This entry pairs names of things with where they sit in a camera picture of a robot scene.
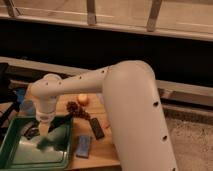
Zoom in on black remote bar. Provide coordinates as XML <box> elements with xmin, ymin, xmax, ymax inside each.
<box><xmin>89</xmin><ymin>118</ymin><xmax>105</xmax><ymax>139</ymax></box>

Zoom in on blue sponge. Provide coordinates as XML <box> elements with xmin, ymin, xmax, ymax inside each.
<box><xmin>76</xmin><ymin>135</ymin><xmax>91</xmax><ymax>158</ymax></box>

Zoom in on wooden table board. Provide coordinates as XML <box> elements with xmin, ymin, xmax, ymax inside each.
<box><xmin>17</xmin><ymin>83</ymin><xmax>122</xmax><ymax>171</ymax></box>

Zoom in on yellow apple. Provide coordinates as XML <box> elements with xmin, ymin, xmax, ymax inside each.
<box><xmin>77</xmin><ymin>94</ymin><xmax>89</xmax><ymax>106</ymax></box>

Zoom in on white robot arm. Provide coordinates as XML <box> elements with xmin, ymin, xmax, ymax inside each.
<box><xmin>31</xmin><ymin>60</ymin><xmax>179</xmax><ymax>171</ymax></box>

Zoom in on dark grape bunch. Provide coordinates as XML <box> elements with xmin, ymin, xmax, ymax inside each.
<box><xmin>66</xmin><ymin>101</ymin><xmax>90</xmax><ymax>120</ymax></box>

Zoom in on green plastic tray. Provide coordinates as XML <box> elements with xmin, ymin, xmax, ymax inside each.
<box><xmin>0</xmin><ymin>117</ymin><xmax>73</xmax><ymax>171</ymax></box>

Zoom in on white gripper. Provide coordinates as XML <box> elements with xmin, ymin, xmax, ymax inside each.
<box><xmin>36</xmin><ymin>111</ymin><xmax>55</xmax><ymax>136</ymax></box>

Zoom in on blue cup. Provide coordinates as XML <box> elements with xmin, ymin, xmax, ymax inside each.
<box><xmin>20</xmin><ymin>100</ymin><xmax>36</xmax><ymax>115</ymax></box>

